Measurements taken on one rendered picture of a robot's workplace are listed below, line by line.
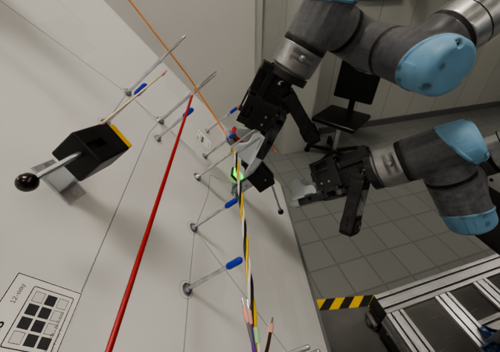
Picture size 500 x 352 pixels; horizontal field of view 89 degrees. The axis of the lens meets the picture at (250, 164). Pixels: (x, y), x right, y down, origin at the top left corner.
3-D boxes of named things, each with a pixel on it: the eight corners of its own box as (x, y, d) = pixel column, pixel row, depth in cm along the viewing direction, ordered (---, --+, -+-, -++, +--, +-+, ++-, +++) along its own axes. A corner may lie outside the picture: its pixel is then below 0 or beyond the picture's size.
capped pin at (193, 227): (188, 222, 38) (232, 193, 36) (195, 223, 39) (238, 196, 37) (190, 231, 37) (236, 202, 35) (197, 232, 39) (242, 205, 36)
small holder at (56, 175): (-42, 196, 19) (8, 140, 16) (59, 156, 27) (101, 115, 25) (10, 241, 19) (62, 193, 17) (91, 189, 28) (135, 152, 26)
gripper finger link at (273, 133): (251, 154, 51) (271, 114, 50) (260, 157, 51) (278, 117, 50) (255, 158, 46) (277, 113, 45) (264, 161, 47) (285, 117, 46)
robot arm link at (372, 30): (394, 88, 44) (351, 62, 39) (356, 71, 53) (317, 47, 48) (427, 44, 41) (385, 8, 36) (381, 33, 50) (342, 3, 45)
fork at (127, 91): (124, 87, 45) (181, 30, 40) (132, 94, 46) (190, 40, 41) (120, 91, 43) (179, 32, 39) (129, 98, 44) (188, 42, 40)
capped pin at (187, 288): (180, 291, 30) (236, 260, 27) (184, 280, 31) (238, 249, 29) (189, 298, 30) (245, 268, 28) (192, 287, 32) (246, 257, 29)
